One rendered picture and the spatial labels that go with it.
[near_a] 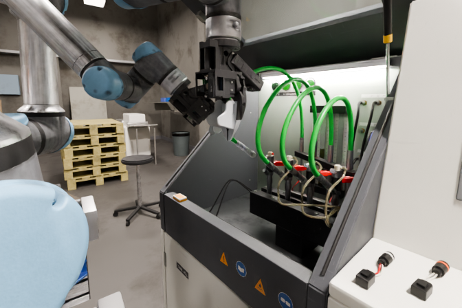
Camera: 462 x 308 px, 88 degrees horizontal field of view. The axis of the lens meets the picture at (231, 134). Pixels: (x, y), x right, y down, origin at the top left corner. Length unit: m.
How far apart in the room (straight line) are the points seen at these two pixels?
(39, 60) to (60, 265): 0.75
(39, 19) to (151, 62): 0.25
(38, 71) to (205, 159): 0.64
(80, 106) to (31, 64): 7.23
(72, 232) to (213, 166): 0.93
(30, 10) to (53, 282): 0.63
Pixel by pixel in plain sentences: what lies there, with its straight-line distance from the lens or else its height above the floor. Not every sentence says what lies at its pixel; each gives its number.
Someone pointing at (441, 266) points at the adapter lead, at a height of 1.00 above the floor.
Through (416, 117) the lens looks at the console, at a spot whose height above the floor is 1.27.
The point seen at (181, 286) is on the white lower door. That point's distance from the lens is 1.06.
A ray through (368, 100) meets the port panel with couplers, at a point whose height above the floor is 1.31.
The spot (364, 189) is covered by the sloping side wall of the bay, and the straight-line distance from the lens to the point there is 0.62.
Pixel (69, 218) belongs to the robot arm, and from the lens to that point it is 0.19.
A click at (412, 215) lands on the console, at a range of 0.69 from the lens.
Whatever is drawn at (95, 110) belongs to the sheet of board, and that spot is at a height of 1.08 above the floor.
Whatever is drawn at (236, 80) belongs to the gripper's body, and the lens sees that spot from 0.51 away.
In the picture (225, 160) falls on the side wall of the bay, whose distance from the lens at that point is 1.13.
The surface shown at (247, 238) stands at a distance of 0.68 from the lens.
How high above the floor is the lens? 1.30
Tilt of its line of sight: 8 degrees down
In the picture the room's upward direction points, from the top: straight up
